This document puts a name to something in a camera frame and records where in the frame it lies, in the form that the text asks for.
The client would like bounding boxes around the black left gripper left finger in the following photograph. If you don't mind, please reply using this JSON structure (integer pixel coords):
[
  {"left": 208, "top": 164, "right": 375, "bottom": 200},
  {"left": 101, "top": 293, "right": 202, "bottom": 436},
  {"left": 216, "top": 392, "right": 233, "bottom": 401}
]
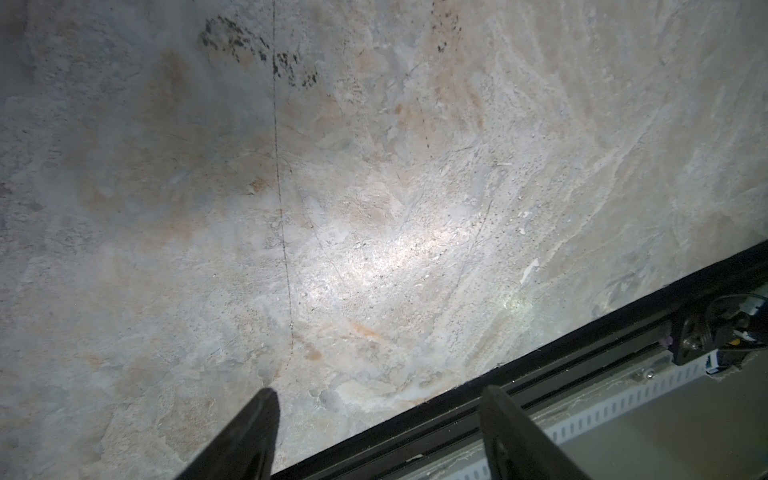
[{"left": 177, "top": 388, "right": 280, "bottom": 480}]

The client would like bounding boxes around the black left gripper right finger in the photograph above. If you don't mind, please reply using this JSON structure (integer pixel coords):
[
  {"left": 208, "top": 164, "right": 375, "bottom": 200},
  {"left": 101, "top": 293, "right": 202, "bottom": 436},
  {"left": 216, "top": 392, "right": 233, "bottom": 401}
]
[{"left": 478, "top": 386, "right": 588, "bottom": 480}]

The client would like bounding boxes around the white slotted cable duct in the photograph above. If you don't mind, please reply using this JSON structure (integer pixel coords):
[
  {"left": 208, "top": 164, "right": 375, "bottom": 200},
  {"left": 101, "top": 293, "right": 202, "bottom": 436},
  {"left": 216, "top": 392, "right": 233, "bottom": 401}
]
[{"left": 443, "top": 353, "right": 715, "bottom": 480}]

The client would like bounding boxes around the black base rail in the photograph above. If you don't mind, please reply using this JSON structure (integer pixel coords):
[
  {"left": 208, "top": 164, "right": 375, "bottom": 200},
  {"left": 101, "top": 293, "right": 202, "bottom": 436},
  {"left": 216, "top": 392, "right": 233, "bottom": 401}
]
[{"left": 274, "top": 243, "right": 767, "bottom": 479}]

